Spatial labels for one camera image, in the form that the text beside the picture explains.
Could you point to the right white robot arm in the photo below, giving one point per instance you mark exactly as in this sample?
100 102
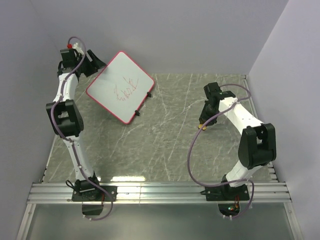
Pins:
236 114

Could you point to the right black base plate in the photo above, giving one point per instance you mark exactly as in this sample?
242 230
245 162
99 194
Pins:
226 193

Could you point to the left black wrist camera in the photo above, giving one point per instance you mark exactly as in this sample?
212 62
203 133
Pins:
70 58

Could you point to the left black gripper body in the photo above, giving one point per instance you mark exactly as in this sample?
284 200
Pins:
85 61

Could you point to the yellow whiteboard eraser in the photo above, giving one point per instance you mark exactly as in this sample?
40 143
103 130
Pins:
201 127

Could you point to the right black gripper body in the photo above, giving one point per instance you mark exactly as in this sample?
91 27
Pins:
207 108

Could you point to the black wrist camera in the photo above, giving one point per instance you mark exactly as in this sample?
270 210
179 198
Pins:
70 58
213 92

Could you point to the aluminium table edge rail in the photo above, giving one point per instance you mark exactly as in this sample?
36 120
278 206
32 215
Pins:
257 142

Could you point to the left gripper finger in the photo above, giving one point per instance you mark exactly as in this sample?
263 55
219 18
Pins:
95 61
89 69

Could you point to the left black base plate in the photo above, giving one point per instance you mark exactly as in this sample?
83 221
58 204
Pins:
110 192

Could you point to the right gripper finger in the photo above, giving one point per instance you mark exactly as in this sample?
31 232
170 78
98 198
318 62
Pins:
203 117
210 119

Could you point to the aluminium mounting rail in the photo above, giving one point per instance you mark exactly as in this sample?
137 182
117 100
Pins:
155 193

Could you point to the red framed whiteboard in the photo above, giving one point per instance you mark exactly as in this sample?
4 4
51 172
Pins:
121 87

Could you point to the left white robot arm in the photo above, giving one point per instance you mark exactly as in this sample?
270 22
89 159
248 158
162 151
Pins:
68 124

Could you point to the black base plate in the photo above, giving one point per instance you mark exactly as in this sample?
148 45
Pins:
110 192
226 193

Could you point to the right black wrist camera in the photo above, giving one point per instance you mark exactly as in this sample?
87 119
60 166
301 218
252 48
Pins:
213 92

